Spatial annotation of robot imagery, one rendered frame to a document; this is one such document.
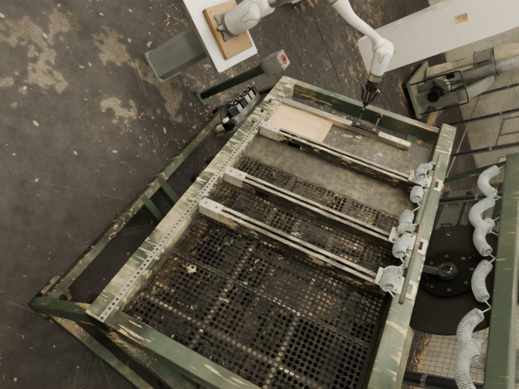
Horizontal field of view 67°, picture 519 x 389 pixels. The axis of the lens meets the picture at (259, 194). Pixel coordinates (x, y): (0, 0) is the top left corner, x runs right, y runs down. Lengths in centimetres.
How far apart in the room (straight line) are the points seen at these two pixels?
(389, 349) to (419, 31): 505
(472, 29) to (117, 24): 449
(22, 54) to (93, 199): 100
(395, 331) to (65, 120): 234
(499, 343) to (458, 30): 471
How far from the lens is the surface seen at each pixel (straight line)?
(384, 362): 188
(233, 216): 215
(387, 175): 257
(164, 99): 341
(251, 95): 295
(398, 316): 199
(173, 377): 234
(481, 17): 618
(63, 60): 309
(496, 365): 216
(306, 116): 290
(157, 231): 213
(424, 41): 634
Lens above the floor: 262
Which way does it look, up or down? 42 degrees down
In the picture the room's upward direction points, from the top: 81 degrees clockwise
